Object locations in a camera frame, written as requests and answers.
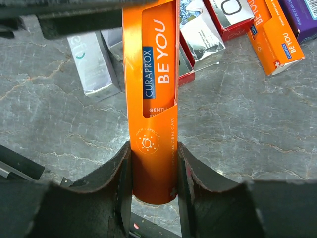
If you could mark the red silver r&o box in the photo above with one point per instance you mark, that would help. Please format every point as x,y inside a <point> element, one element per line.
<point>233,18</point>
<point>201,45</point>

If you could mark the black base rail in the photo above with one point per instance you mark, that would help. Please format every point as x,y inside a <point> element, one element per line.
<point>16,166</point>

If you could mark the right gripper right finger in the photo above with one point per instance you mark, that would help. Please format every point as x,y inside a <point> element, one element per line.
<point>213,206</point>

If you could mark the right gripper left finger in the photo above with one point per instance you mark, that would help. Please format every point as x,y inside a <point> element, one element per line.
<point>96,206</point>

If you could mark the orange Curaprox box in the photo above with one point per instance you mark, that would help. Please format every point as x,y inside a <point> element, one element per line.
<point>272,37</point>
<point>151,62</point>

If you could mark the silver toothpaste box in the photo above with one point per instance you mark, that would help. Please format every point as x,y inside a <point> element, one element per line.
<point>94,67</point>
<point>113,40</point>

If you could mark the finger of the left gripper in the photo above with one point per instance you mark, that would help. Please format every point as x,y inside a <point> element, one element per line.
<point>62,18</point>

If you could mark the purple toothpaste box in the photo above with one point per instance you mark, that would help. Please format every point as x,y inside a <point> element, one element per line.
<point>302,17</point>

